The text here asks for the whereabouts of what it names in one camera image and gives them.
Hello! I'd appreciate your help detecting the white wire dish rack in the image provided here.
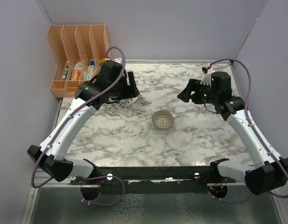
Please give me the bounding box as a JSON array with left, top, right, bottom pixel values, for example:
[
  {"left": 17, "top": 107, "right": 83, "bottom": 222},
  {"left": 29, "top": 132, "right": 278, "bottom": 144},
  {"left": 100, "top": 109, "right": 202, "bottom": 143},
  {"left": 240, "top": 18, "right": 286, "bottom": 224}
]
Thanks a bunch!
[{"left": 111, "top": 95, "right": 143, "bottom": 117}]

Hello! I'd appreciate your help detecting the orange packet in organizer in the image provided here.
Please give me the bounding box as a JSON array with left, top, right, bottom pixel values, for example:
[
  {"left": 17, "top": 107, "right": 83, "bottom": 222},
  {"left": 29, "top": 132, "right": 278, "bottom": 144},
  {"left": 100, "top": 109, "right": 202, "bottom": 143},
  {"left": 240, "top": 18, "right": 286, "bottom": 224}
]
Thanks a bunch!
[{"left": 71, "top": 61, "right": 83, "bottom": 80}]

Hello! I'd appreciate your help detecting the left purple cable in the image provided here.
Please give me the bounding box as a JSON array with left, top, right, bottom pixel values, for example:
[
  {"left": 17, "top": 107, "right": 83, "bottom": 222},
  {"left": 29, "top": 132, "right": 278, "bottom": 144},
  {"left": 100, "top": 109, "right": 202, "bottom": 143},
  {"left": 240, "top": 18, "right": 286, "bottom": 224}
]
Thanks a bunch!
[{"left": 31, "top": 46, "right": 126, "bottom": 207}]

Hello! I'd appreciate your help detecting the orange plastic desk organizer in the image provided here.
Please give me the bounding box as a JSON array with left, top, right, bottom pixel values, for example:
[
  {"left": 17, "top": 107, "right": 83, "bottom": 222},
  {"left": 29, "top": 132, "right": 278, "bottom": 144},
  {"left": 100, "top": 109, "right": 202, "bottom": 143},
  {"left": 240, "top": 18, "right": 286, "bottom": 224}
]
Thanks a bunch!
[{"left": 47, "top": 25, "right": 112, "bottom": 98}]

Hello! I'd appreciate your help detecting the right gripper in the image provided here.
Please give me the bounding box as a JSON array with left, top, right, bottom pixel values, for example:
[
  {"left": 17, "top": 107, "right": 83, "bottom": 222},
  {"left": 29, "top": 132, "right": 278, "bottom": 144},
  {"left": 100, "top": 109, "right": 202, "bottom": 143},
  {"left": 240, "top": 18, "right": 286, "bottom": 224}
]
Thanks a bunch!
[{"left": 177, "top": 78, "right": 218, "bottom": 105}]

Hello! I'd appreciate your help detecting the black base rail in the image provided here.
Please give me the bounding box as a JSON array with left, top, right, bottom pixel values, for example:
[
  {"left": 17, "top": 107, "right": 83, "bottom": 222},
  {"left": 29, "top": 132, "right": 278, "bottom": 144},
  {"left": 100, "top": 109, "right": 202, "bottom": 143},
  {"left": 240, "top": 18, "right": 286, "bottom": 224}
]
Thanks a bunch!
[{"left": 70, "top": 166, "right": 235, "bottom": 195}]

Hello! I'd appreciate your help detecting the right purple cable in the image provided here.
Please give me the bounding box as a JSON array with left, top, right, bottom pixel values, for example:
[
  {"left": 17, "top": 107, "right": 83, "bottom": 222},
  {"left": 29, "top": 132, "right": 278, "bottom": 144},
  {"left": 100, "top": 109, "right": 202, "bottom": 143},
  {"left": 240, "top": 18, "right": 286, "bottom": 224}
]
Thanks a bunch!
[{"left": 204, "top": 58, "right": 288, "bottom": 204}]

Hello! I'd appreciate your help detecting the purple cable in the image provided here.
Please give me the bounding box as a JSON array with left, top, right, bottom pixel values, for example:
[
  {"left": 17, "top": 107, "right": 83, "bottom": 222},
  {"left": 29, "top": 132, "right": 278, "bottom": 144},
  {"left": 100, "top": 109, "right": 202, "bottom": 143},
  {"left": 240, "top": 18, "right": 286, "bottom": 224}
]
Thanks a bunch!
[
  {"left": 204, "top": 58, "right": 288, "bottom": 204},
  {"left": 31, "top": 46, "right": 126, "bottom": 207}
]

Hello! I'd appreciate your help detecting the brown geometric bowl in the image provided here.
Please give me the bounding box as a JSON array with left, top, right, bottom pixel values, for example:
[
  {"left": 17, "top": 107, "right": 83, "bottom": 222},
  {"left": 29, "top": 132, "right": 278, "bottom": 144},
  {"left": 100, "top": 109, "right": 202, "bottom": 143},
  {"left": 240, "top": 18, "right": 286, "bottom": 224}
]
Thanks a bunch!
[{"left": 152, "top": 110, "right": 174, "bottom": 130}]

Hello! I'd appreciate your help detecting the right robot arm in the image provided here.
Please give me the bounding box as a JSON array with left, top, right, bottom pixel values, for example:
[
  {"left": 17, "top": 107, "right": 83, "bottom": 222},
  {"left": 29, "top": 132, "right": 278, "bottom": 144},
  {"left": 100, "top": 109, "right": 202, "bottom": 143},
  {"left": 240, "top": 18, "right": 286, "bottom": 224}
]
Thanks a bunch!
[{"left": 177, "top": 72, "right": 288, "bottom": 195}]

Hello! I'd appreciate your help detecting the pink patterned bowl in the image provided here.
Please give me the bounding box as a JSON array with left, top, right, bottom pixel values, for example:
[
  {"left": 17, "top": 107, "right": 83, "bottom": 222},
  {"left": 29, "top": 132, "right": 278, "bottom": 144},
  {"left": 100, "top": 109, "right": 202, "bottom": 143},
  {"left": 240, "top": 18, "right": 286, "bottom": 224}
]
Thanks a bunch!
[{"left": 123, "top": 98, "right": 137, "bottom": 107}]

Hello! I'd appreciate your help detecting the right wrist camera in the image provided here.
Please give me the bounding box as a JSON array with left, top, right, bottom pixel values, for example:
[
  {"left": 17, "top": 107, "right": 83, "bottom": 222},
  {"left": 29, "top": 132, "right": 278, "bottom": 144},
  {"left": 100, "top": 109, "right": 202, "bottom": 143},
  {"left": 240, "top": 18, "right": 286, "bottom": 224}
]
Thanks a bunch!
[{"left": 200, "top": 65, "right": 211, "bottom": 85}]

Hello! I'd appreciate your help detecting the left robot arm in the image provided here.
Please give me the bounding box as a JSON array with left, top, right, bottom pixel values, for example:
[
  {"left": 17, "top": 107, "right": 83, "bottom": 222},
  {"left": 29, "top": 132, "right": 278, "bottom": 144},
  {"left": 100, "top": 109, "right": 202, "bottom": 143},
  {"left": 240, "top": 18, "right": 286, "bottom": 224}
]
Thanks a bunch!
[{"left": 28, "top": 58, "right": 140, "bottom": 184}]

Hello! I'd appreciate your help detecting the green white box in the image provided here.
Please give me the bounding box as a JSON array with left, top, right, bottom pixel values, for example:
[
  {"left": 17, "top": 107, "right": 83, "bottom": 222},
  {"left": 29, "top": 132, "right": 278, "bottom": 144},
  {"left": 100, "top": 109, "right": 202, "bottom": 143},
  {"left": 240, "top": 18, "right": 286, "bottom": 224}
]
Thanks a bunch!
[{"left": 86, "top": 65, "right": 95, "bottom": 80}]

